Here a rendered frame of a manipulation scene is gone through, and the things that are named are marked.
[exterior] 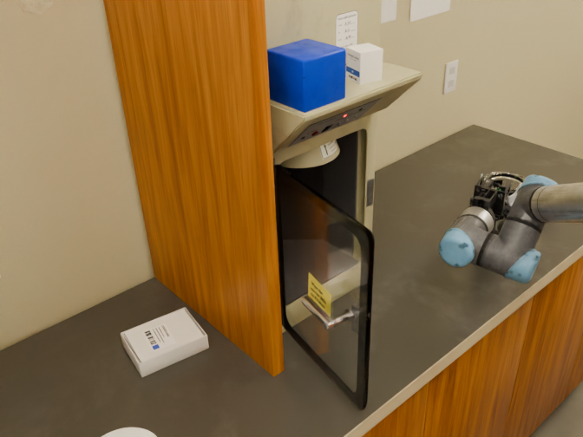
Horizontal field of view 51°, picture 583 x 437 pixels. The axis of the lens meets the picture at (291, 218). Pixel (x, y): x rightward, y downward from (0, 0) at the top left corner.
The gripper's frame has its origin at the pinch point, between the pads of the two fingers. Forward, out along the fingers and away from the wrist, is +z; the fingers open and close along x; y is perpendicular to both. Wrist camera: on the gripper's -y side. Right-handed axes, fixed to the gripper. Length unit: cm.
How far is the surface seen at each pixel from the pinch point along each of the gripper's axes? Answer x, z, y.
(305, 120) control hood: 21, -59, 36
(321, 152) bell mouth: 29, -39, 20
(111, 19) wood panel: 70, -54, 47
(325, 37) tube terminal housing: 27, -41, 45
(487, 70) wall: 35, 95, -3
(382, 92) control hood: 16, -40, 36
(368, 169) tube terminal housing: 24.0, -28.0, 12.4
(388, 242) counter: 26.9, -8.1, -20.1
